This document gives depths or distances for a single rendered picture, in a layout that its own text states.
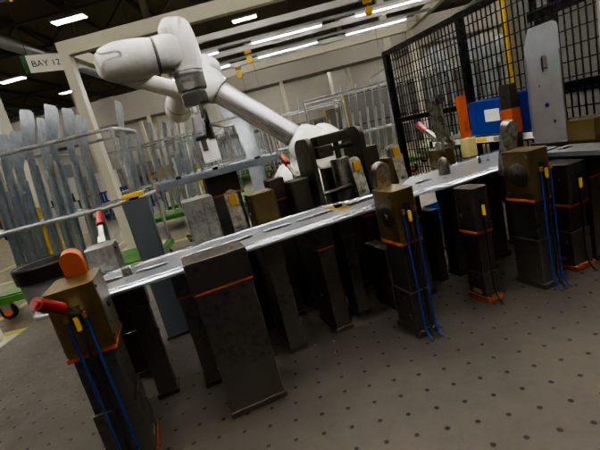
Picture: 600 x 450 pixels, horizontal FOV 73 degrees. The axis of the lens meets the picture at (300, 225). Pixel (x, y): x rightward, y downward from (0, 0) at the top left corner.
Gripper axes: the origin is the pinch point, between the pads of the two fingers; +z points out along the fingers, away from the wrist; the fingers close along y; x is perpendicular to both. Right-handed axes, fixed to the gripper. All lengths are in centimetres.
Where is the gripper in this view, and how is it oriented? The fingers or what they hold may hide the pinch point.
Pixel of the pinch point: (212, 157)
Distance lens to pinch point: 131.0
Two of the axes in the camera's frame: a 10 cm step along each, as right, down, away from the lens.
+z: 2.4, 9.5, 2.1
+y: 0.6, 2.0, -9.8
